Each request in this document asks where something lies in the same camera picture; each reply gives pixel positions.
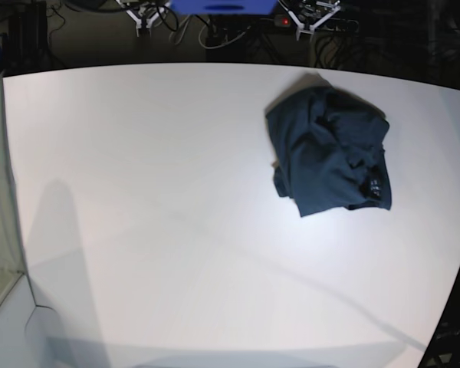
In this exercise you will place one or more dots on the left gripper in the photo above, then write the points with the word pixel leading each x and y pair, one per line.
pixel 308 16

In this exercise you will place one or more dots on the blue box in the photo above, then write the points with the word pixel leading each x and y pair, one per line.
pixel 224 7

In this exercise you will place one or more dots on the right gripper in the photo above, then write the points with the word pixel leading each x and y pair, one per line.
pixel 146 18

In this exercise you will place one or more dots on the dark blue t-shirt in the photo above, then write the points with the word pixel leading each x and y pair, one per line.
pixel 329 150

